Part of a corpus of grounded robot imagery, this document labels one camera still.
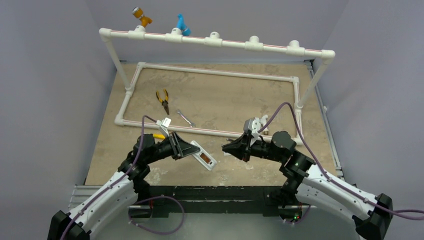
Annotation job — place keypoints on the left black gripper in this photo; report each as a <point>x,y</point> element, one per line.
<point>179,148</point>

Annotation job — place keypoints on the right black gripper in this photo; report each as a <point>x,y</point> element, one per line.
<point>246,145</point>

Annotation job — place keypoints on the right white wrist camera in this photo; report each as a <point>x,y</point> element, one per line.
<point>251,129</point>

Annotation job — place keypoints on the white PVC pipe frame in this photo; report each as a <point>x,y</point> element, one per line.
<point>213,40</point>

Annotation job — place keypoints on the silver open-end wrench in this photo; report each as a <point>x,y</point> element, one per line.
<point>191,124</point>

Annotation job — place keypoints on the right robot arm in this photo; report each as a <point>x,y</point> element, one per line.
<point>307,183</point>

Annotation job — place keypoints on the blue hose nozzle fitting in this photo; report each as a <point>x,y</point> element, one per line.
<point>181,25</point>

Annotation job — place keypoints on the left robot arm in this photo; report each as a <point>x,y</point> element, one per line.
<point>85,221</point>

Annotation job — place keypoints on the white PVC tap fitting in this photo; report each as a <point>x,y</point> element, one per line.
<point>262,122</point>

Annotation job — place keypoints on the white remote control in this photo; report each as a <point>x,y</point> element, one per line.
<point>203,157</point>

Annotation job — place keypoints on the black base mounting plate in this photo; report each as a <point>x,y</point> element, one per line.
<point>148,206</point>

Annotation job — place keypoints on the yellow handled pliers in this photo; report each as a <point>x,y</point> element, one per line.
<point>164,101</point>

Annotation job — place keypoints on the aluminium extrusion rail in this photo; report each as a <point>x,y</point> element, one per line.
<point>306,194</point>

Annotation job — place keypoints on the yellow handled screwdriver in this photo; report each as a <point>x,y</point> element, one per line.
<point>158,136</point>

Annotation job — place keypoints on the orange hose nozzle fitting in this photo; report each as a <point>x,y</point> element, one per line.
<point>138,13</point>

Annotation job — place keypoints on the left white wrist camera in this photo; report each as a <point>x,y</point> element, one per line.
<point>163,126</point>

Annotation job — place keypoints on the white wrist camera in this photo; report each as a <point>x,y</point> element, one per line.
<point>251,129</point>
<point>163,126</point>

